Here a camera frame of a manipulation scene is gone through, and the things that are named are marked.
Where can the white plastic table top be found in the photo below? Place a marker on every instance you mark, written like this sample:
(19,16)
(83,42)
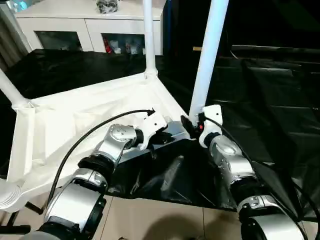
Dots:
(75,112)

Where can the dark lumpy object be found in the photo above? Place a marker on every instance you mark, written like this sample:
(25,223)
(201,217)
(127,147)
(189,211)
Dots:
(107,5)

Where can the small brown tag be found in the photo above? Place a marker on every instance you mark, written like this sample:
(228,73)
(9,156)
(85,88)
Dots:
(197,48)

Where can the black metal frame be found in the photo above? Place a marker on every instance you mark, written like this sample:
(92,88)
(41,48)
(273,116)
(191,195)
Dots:
(15,227)

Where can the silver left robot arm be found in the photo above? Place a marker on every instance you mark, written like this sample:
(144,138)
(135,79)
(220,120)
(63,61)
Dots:
(117,140)

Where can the black plastic mat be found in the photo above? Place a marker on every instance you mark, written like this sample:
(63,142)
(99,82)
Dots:
(262,112)

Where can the red item behind glass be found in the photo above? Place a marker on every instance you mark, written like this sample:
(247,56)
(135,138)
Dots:
(107,46)

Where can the long black rail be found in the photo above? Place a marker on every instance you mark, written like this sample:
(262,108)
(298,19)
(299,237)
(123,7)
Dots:
(275,48)

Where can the white cabinet with glass doors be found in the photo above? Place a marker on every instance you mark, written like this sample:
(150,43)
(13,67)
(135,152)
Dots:
(87,25)

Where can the white plastic table leg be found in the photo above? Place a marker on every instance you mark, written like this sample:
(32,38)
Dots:
(7,195)
(150,37)
(207,62)
(10,87)

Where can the beige curtain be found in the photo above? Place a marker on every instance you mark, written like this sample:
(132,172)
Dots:
(12,37)

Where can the dark blue upright panel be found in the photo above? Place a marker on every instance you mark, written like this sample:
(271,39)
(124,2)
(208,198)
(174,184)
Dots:
(168,25)

